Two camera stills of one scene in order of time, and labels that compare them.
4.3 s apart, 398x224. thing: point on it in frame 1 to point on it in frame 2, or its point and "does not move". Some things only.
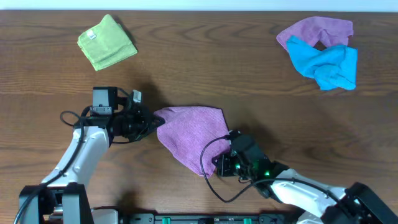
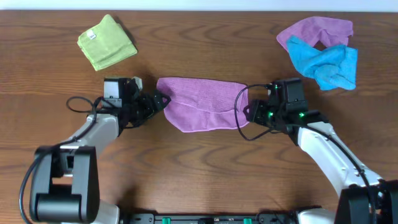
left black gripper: [147, 123] to [149, 104]
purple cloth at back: [311, 30] does not move
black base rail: [209, 218] does not move
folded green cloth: [107, 44] does not move
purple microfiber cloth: [188, 129] to [199, 104]
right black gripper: [222, 170] to [255, 114]
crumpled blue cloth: [334, 67] does not move
